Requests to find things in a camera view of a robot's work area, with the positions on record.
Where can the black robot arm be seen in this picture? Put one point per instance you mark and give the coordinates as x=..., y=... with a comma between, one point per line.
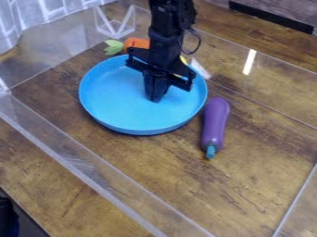
x=159, y=62

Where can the purple toy eggplant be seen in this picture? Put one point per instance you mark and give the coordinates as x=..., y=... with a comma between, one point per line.
x=214, y=122

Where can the white patterned curtain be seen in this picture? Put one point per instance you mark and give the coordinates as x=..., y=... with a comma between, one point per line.
x=23, y=14

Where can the black bar in background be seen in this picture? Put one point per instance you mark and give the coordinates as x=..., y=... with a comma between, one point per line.
x=261, y=14

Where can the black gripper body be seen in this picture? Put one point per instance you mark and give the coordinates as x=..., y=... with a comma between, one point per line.
x=139, y=61

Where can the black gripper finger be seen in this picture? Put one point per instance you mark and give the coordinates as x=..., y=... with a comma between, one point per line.
x=160, y=88
x=150, y=86

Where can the orange toy carrot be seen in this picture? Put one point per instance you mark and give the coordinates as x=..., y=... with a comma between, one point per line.
x=119, y=47

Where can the clear acrylic enclosure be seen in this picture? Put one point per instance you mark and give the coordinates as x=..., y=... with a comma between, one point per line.
x=91, y=183

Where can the yellow lemon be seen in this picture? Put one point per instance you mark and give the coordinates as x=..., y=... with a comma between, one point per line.
x=183, y=61

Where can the blue round tray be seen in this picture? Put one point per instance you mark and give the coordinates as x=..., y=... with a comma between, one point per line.
x=111, y=95

